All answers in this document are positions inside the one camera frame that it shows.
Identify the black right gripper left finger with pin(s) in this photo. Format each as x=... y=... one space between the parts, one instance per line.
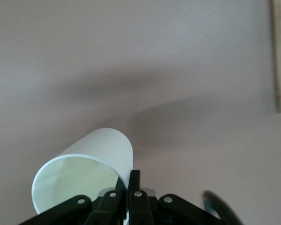
x=107 y=206

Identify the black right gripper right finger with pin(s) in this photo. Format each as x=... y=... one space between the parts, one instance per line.
x=140 y=208

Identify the white plastic cup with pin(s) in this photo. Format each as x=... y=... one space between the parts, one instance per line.
x=103 y=145

